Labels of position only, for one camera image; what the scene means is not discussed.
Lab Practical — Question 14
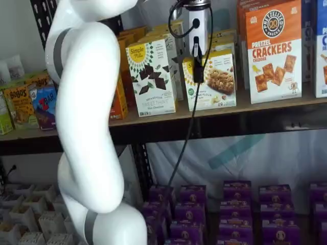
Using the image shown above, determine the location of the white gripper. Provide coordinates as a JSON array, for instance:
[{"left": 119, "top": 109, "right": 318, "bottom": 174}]
[{"left": 188, "top": 4, "right": 213, "bottom": 84}]

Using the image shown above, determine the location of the white yellow almond bars box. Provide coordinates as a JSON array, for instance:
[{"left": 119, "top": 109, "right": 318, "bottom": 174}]
[
  {"left": 182, "top": 48, "right": 237, "bottom": 112},
  {"left": 208, "top": 40, "right": 239, "bottom": 90}
]

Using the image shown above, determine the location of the white mint chocolate cookie box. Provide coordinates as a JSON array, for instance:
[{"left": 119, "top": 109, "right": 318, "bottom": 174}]
[
  {"left": 137, "top": 19, "right": 185, "bottom": 102},
  {"left": 125, "top": 38, "right": 177, "bottom": 118}
]

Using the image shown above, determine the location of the cheddar pretzel crackers box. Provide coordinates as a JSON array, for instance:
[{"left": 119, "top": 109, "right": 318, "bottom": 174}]
[
  {"left": 236, "top": 0, "right": 294, "bottom": 90},
  {"left": 244, "top": 0, "right": 303, "bottom": 105}
]

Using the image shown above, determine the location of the wooden shelf board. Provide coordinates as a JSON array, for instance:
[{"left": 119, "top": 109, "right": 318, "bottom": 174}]
[
  {"left": 108, "top": 88, "right": 327, "bottom": 128},
  {"left": 0, "top": 126, "right": 62, "bottom": 141}
]

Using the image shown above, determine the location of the orange cracker box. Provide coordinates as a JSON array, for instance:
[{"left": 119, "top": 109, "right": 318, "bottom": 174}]
[
  {"left": 109, "top": 72, "right": 129, "bottom": 121},
  {"left": 116, "top": 25, "right": 148, "bottom": 109}
]

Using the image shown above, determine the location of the blue white crackers box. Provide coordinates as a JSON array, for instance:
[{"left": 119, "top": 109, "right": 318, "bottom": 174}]
[{"left": 315, "top": 0, "right": 327, "bottom": 99}]

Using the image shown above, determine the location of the purple Annie's pasta box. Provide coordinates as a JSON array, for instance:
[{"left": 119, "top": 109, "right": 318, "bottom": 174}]
[
  {"left": 319, "top": 222, "right": 327, "bottom": 245},
  {"left": 259, "top": 185, "right": 292, "bottom": 203},
  {"left": 142, "top": 203, "right": 174, "bottom": 223},
  {"left": 145, "top": 220, "right": 168, "bottom": 245},
  {"left": 262, "top": 219, "right": 301, "bottom": 245},
  {"left": 223, "top": 180, "right": 252, "bottom": 199},
  {"left": 149, "top": 185, "right": 177, "bottom": 205},
  {"left": 165, "top": 222, "right": 205, "bottom": 245},
  {"left": 180, "top": 185, "right": 207, "bottom": 205},
  {"left": 309, "top": 182, "right": 327, "bottom": 203},
  {"left": 260, "top": 202, "right": 296, "bottom": 221},
  {"left": 313, "top": 203, "right": 327, "bottom": 223},
  {"left": 175, "top": 204, "right": 206, "bottom": 223},
  {"left": 218, "top": 216, "right": 254, "bottom": 245},
  {"left": 221, "top": 198, "right": 252, "bottom": 217}
]

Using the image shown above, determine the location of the blue Zbar snack box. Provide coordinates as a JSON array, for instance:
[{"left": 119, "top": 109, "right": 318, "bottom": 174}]
[{"left": 28, "top": 85, "right": 58, "bottom": 131}]

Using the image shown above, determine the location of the orange Bobo's snack box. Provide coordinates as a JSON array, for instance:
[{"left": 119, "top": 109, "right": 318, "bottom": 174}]
[{"left": 24, "top": 72, "right": 53, "bottom": 89}]

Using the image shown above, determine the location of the yellow Bobo's snack box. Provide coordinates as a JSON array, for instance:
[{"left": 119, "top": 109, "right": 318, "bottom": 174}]
[{"left": 4, "top": 85, "right": 39, "bottom": 130}]

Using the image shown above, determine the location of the green snack box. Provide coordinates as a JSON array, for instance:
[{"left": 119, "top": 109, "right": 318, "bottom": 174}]
[{"left": 0, "top": 89, "right": 14, "bottom": 135}]

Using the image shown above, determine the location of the teal tape strip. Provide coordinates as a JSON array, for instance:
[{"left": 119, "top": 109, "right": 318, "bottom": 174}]
[{"left": 208, "top": 134, "right": 266, "bottom": 169}]

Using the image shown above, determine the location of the white pouch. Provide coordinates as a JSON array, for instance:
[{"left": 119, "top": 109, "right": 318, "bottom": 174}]
[
  {"left": 6, "top": 55, "right": 26, "bottom": 80},
  {"left": 0, "top": 60, "right": 11, "bottom": 85}
]

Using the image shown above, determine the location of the white paper carton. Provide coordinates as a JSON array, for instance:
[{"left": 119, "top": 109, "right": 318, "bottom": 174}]
[
  {"left": 18, "top": 231, "right": 47, "bottom": 245},
  {"left": 46, "top": 232, "right": 76, "bottom": 245},
  {"left": 38, "top": 211, "right": 66, "bottom": 239},
  {"left": 11, "top": 184, "right": 35, "bottom": 199},
  {"left": 32, "top": 184, "right": 57, "bottom": 205},
  {"left": 0, "top": 195, "right": 24, "bottom": 212}
]

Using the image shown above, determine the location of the thin black cable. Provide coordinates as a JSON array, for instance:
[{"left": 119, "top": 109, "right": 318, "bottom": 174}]
[
  {"left": 168, "top": 0, "right": 202, "bottom": 39},
  {"left": 160, "top": 0, "right": 215, "bottom": 220}
]

